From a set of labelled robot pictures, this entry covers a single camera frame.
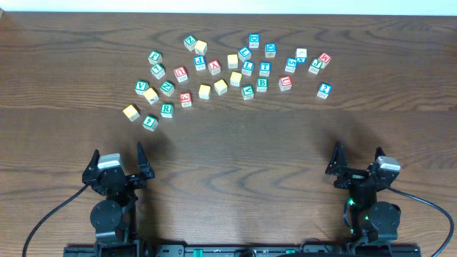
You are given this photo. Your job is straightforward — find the green J block left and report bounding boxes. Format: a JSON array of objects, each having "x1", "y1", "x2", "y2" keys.
[{"x1": 148, "y1": 51, "x2": 163, "y2": 65}]

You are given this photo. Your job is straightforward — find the green N block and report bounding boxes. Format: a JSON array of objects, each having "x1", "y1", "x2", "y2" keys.
[{"x1": 160, "y1": 81, "x2": 175, "y2": 97}]

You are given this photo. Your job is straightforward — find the blue 2 block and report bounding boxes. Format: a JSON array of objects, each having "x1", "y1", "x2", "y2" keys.
[{"x1": 317, "y1": 83, "x2": 332, "y2": 99}]

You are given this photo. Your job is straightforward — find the yellow S block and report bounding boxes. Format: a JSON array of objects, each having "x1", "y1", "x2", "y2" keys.
[{"x1": 227, "y1": 54, "x2": 238, "y2": 69}]

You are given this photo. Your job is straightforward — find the green Z block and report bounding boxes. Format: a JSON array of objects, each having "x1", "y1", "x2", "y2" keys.
[{"x1": 184, "y1": 34, "x2": 198, "y2": 51}]

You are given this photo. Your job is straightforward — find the blue T block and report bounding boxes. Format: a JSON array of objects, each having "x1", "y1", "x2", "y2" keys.
[{"x1": 259, "y1": 61, "x2": 271, "y2": 77}]

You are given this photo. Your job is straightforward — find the blue 5 block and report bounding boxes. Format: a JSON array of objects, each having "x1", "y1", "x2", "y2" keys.
[{"x1": 285, "y1": 57, "x2": 297, "y2": 73}]

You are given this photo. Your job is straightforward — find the yellow block beside Z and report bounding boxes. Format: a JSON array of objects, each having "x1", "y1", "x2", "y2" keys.
[{"x1": 194, "y1": 40, "x2": 208, "y2": 56}]

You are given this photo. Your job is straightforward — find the red M block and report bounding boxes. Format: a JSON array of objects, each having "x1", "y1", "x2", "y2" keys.
[{"x1": 318, "y1": 52, "x2": 331, "y2": 69}]

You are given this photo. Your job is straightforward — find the green V block left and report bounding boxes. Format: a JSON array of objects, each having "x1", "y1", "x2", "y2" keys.
[{"x1": 134, "y1": 80, "x2": 149, "y2": 95}]

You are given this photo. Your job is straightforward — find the green 7 block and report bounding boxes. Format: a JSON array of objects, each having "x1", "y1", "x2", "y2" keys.
[{"x1": 150, "y1": 64, "x2": 166, "y2": 80}]

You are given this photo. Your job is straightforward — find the blue X block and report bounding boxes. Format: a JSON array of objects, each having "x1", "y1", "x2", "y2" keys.
[{"x1": 296, "y1": 49, "x2": 307, "y2": 64}]

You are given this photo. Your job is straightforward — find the blue P block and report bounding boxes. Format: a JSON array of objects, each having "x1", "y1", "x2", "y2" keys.
[{"x1": 194, "y1": 56, "x2": 206, "y2": 71}]

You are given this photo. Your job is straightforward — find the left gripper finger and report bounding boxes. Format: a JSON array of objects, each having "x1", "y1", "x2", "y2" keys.
[
  {"x1": 88, "y1": 149, "x2": 100, "y2": 170},
  {"x1": 137, "y1": 142, "x2": 151, "y2": 175}
]

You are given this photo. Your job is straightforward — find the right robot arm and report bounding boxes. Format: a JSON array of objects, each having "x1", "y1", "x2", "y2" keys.
[{"x1": 325, "y1": 141, "x2": 401, "y2": 256}]

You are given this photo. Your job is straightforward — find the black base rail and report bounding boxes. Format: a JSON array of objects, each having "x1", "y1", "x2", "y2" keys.
[{"x1": 63, "y1": 243, "x2": 422, "y2": 257}]

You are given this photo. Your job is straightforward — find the green R block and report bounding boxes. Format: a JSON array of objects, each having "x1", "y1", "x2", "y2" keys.
[{"x1": 161, "y1": 104, "x2": 174, "y2": 119}]

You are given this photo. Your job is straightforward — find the red U block right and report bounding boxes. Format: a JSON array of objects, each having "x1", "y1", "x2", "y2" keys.
[{"x1": 278, "y1": 76, "x2": 293, "y2": 91}]

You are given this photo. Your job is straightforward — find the blue L block lower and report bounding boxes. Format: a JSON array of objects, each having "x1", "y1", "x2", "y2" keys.
[{"x1": 241, "y1": 61, "x2": 254, "y2": 76}]

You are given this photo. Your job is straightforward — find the red u block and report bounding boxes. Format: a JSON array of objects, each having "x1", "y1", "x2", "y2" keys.
[
  {"x1": 278, "y1": 76, "x2": 293, "y2": 91},
  {"x1": 174, "y1": 66, "x2": 189, "y2": 83}
]

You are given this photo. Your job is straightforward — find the green 4 block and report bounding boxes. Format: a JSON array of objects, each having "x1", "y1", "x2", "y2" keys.
[{"x1": 142, "y1": 116, "x2": 159, "y2": 131}]

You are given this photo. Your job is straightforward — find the yellow O block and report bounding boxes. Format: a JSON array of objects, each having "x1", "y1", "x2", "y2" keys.
[
  {"x1": 199, "y1": 84, "x2": 211, "y2": 100},
  {"x1": 230, "y1": 71, "x2": 242, "y2": 87}
]

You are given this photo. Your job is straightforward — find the green J block right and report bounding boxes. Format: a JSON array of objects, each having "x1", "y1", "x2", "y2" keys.
[{"x1": 308, "y1": 59, "x2": 323, "y2": 74}]

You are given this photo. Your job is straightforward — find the green B block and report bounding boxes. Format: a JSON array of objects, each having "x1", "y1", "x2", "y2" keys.
[{"x1": 256, "y1": 77, "x2": 268, "y2": 92}]

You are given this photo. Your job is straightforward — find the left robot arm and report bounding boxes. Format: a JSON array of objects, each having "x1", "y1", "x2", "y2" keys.
[{"x1": 82, "y1": 143, "x2": 155, "y2": 257}]

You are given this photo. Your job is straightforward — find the yellow G block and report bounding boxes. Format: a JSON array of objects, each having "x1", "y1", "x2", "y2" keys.
[{"x1": 123, "y1": 104, "x2": 140, "y2": 121}]

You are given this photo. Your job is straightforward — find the red U block left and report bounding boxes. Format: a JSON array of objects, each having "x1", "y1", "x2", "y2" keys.
[{"x1": 174, "y1": 66, "x2": 189, "y2": 83}]

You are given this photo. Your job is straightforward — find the green v block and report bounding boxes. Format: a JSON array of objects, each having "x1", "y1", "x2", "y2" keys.
[
  {"x1": 241, "y1": 85, "x2": 255, "y2": 101},
  {"x1": 134, "y1": 80, "x2": 149, "y2": 95}
]

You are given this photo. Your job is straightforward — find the red A block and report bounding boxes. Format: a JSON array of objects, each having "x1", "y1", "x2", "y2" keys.
[{"x1": 208, "y1": 59, "x2": 221, "y2": 76}]

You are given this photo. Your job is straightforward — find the red E block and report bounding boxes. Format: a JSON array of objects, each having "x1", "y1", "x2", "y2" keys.
[{"x1": 180, "y1": 92, "x2": 192, "y2": 108}]

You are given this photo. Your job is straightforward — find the green V block right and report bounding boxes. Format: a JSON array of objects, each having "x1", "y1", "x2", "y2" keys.
[{"x1": 241, "y1": 85, "x2": 255, "y2": 101}]

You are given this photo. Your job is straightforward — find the yellow Q block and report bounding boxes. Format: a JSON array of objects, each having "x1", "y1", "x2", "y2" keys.
[{"x1": 214, "y1": 79, "x2": 228, "y2": 96}]

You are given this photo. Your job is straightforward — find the blue D block right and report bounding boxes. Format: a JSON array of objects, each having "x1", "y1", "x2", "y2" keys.
[{"x1": 265, "y1": 43, "x2": 277, "y2": 58}]

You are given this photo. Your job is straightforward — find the yellow K block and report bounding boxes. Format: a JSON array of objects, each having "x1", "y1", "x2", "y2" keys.
[{"x1": 144, "y1": 88, "x2": 159, "y2": 104}]

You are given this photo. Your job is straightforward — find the green j block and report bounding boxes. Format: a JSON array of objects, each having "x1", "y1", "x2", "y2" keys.
[
  {"x1": 308, "y1": 59, "x2": 323, "y2": 74},
  {"x1": 148, "y1": 51, "x2": 163, "y2": 65}
]

